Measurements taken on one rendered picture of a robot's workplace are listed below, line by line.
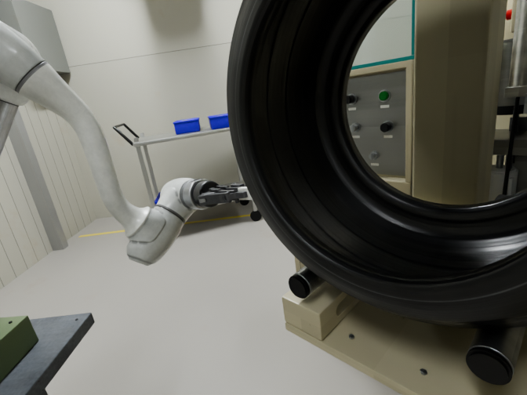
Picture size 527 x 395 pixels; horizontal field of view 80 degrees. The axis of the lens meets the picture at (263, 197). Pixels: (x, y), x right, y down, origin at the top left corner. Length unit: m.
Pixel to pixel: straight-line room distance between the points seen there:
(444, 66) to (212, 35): 3.31
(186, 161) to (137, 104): 0.84
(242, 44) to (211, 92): 3.34
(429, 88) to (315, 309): 0.50
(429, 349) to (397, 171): 0.69
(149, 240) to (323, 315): 0.53
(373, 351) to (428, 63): 0.56
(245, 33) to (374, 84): 0.73
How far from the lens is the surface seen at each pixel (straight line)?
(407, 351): 0.61
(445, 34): 0.75
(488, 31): 0.74
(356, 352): 0.60
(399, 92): 1.13
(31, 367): 1.09
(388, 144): 1.17
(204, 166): 3.95
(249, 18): 0.49
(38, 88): 0.92
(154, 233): 0.92
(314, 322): 0.60
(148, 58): 4.02
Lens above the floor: 1.23
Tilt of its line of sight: 18 degrees down
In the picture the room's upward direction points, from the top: 8 degrees counter-clockwise
